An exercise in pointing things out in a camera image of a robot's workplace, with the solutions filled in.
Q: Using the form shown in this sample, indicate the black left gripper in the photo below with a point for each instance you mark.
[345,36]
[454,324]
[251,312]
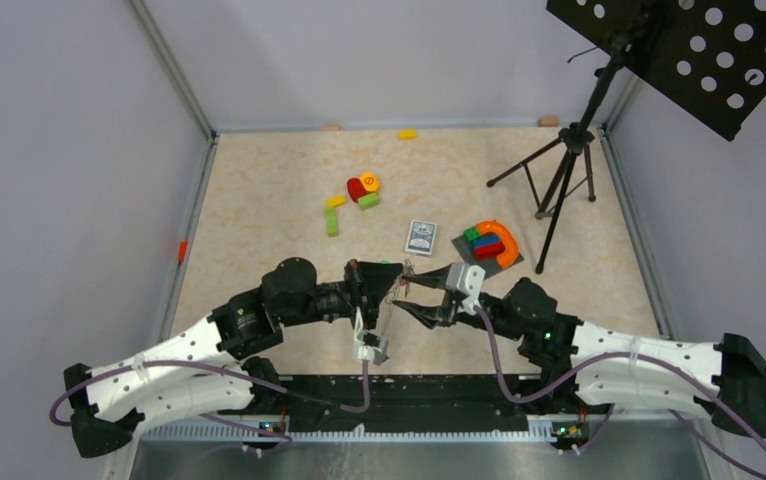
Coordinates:
[368,282]

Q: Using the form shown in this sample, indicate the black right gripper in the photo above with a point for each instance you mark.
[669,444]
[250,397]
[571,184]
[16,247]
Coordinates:
[431,315]

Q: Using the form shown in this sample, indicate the perforated metal keyring plate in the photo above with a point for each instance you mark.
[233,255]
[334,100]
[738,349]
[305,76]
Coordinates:
[399,291]

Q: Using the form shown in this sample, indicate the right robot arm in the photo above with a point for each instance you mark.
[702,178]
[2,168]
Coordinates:
[723,382]

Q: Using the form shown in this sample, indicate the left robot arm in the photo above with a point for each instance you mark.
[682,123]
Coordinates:
[216,365]

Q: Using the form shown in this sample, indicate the grey lego baseplate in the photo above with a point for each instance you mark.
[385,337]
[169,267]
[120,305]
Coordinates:
[464,249]

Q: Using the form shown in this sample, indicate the playing card deck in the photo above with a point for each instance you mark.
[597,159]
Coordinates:
[421,237]

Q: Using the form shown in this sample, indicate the red lego brick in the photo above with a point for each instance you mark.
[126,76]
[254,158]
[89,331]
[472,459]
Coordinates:
[488,250]

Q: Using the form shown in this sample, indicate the green lego brick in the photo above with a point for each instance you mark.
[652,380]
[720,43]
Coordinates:
[471,234]

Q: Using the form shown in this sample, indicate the green rectangular block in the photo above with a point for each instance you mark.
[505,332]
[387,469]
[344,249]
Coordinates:
[368,201]

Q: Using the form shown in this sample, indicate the blue lego brick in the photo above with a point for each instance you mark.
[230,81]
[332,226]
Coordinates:
[485,240]

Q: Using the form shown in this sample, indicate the orange curved lego tube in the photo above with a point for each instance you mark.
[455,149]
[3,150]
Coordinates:
[512,253]

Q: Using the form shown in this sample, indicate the yellow rectangular block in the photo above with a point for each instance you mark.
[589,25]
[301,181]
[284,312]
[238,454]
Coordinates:
[336,201]

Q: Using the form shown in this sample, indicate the red cylinder block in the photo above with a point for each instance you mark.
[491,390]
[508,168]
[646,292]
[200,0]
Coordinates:
[356,189]

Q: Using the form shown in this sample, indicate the orange round block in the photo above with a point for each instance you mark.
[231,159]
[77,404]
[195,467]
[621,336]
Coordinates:
[370,182]

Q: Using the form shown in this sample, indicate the black tripod stand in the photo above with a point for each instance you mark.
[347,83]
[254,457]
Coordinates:
[576,139]

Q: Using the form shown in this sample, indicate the black perforated panel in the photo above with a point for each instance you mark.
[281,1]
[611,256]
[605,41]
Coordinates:
[707,57]

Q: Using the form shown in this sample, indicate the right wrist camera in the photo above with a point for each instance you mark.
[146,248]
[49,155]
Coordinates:
[464,282]

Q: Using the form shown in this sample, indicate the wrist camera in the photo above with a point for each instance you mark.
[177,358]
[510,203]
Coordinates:
[367,345]
[464,282]

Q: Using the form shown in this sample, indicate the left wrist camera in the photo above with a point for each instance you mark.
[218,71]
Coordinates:
[367,345]

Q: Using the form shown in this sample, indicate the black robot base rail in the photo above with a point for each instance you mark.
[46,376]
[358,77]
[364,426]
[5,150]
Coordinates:
[398,404]

